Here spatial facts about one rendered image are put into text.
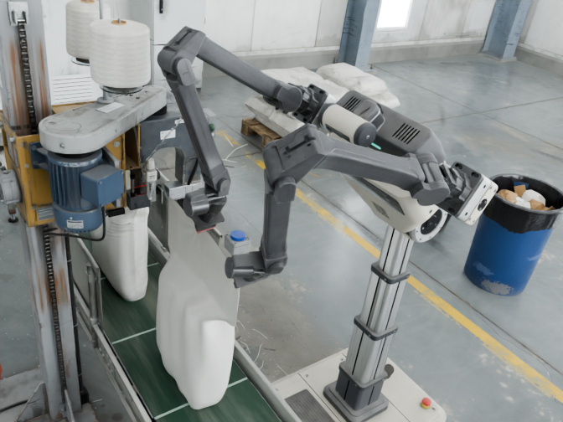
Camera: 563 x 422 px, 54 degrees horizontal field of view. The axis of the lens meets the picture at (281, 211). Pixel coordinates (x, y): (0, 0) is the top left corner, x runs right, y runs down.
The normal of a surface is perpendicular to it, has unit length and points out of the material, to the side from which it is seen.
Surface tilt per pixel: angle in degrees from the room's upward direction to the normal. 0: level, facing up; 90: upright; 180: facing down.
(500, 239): 93
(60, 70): 90
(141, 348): 0
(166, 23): 90
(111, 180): 90
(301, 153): 52
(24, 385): 0
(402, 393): 0
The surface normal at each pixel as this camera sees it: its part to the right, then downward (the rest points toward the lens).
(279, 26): 0.57, 0.47
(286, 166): -0.52, -0.32
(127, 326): 0.12, -0.85
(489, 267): -0.62, 0.38
